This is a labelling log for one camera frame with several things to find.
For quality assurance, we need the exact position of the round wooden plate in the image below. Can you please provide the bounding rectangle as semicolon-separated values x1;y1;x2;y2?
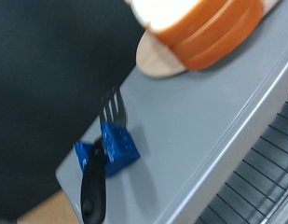
135;0;280;78

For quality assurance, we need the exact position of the wire oven rack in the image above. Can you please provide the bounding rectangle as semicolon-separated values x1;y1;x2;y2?
196;96;288;224

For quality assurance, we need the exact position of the silver toaster oven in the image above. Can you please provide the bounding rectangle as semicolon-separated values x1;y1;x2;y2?
54;0;288;224

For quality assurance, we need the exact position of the dark grey backdrop curtain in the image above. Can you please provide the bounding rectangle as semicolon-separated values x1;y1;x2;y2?
0;0;144;222

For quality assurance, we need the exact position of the blue plastic fork grip block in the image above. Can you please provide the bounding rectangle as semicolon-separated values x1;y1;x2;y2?
74;121;142;178

